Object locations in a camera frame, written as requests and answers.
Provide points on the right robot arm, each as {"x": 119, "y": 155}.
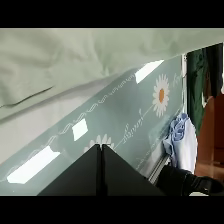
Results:
{"x": 186, "y": 182}

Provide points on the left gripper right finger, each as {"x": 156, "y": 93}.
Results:
{"x": 125, "y": 176}

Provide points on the silver frame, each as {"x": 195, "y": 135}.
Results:
{"x": 158, "y": 170}

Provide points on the pale green shirt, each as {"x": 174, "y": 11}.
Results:
{"x": 66, "y": 63}

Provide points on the light blue garment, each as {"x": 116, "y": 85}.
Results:
{"x": 185, "y": 143}

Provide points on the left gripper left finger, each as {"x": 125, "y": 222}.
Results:
{"x": 78, "y": 176}

